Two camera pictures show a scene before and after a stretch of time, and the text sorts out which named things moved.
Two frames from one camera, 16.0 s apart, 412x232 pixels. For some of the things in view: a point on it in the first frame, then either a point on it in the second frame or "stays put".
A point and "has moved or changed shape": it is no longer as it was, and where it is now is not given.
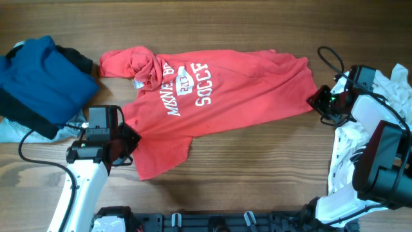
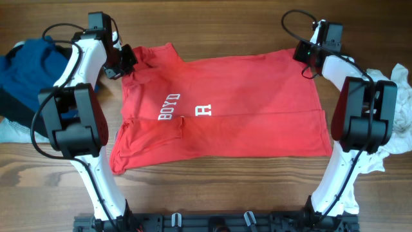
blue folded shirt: (35, 72) stays put
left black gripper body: (129, 138) → (127, 58)
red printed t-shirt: (168, 98) has moved or changed shape
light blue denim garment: (11, 132) stays put
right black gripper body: (320, 102) → (302, 54)
